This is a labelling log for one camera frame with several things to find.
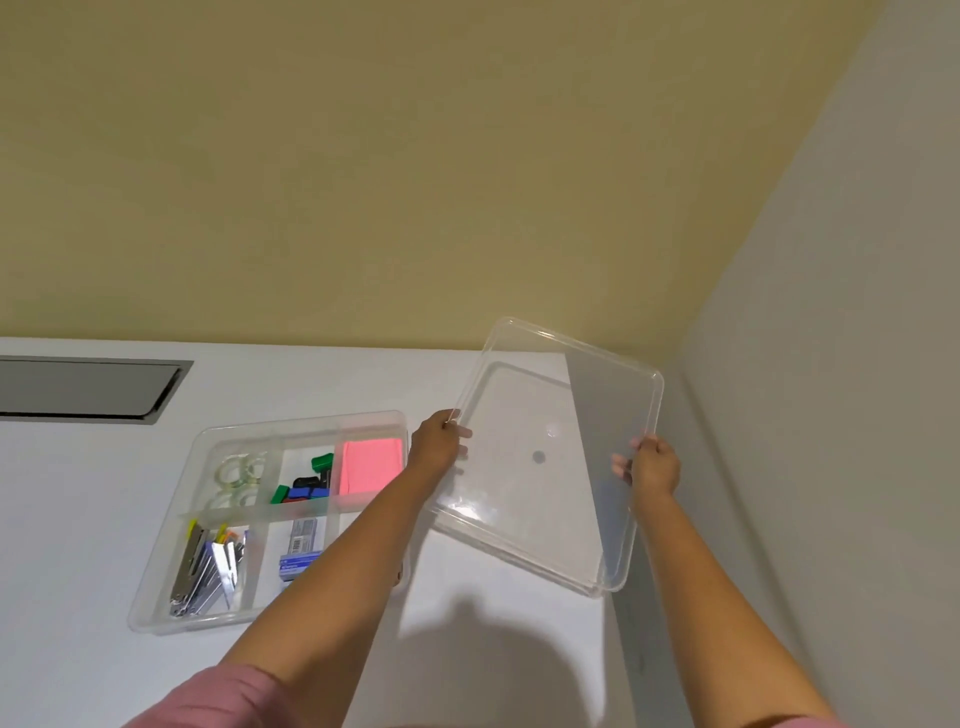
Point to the person's right hand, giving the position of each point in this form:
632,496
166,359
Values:
655,469

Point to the person's left hand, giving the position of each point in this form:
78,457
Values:
431,446

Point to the person's right thumb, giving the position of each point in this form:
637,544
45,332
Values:
645,441

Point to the person's left thumb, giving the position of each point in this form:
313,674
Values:
448,416

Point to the clear plastic box lid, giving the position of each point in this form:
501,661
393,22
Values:
555,420

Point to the person's left forearm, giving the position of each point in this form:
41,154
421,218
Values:
352,570

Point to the person's right forearm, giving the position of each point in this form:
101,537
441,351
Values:
712,600

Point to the pink sticky note pad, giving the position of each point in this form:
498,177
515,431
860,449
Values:
369,465

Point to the green clip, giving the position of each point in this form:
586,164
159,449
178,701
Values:
323,463
280,495

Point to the black clip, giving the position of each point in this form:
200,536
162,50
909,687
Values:
306,482

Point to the blue clip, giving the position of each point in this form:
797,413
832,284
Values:
311,494

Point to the grey staple box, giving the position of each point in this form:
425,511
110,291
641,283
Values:
304,537

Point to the clear tape roll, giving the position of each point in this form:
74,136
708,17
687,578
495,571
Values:
255,466
228,469
225,499

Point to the blue staple box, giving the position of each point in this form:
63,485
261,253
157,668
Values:
296,568

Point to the silver stapler with orange tip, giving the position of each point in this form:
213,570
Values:
225,566

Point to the silver stapler with yellow tip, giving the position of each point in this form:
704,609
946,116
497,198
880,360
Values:
187,570

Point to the clear plastic organizer tray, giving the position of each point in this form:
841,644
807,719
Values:
161,577

